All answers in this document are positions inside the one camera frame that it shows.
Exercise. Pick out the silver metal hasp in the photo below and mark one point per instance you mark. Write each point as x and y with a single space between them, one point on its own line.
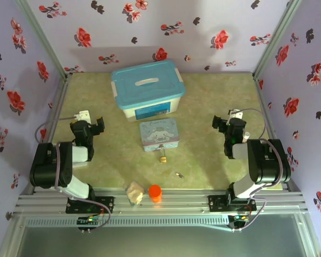
160 147

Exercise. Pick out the orange plastic cup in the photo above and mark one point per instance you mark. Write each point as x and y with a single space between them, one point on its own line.
155 193

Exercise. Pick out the aluminium frame post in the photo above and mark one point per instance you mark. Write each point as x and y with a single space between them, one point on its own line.
276 37
44 37

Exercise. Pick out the small green circuit board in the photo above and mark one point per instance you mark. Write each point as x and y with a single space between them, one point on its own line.
240 218
89 220

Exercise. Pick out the blue lidded storage box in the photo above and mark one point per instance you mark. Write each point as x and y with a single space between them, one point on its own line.
147 83

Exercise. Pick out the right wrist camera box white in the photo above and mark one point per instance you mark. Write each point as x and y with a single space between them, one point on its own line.
235 113

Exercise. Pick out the aluminium front rail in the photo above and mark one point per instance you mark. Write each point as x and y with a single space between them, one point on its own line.
182 206

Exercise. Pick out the pastel cartoon tin box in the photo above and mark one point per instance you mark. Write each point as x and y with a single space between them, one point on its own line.
159 134

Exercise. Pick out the brass padlock long shackle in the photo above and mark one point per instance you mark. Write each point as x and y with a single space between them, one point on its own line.
163 160

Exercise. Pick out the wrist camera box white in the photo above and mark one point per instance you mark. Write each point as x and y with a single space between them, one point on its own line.
83 116
235 113

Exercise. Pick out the crumpled beige bag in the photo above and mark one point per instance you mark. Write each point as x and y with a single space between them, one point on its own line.
135 193

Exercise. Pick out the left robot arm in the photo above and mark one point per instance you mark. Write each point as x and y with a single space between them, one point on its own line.
45 166

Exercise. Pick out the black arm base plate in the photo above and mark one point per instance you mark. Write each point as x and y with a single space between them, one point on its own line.
216 203
107 203

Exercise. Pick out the small metal key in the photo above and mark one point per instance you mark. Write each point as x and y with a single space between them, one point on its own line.
179 175

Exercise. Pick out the aluminium side rail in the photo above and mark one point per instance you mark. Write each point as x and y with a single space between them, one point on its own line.
61 99
263 101

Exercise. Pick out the grey reflective front panel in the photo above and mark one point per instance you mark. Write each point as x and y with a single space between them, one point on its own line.
160 242

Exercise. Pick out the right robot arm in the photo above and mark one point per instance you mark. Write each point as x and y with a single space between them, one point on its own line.
267 160

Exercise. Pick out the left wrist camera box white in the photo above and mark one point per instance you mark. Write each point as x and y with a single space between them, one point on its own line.
83 116

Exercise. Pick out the small white tube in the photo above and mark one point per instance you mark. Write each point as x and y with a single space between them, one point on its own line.
247 135

